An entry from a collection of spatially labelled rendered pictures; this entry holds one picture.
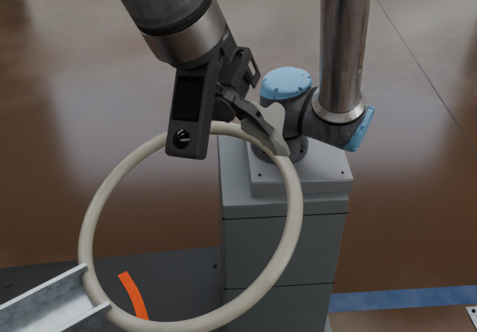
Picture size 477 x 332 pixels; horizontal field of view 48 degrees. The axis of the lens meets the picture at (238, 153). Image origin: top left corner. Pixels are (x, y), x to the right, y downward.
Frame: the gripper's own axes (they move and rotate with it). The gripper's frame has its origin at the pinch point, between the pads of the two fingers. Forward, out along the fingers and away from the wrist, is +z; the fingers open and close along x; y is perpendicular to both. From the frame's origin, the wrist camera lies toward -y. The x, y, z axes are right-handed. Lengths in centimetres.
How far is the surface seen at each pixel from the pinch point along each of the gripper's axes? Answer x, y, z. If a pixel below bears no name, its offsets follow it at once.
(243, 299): 4.2, -12.3, 28.6
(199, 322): 10.5, -18.3, 28.6
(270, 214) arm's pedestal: 32, 30, 85
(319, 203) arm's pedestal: 18, 38, 86
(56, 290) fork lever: 42, -21, 27
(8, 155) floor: 230, 58, 140
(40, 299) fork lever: 43, -24, 26
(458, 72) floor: 13, 249, 254
